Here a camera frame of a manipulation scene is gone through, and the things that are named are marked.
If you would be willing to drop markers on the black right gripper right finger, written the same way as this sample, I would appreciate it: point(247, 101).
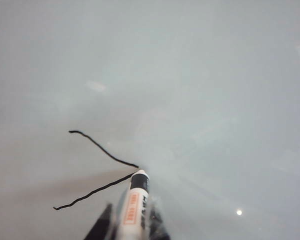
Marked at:
point(158, 222)

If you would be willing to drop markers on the white glossy whiteboard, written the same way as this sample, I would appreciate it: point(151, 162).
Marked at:
point(190, 75)

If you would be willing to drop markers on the white black whiteboard marker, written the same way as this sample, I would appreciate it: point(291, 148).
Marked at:
point(135, 205)

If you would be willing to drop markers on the black ink marker stroke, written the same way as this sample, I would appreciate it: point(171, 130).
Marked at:
point(102, 149)

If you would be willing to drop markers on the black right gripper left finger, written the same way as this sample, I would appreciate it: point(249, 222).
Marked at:
point(102, 225)

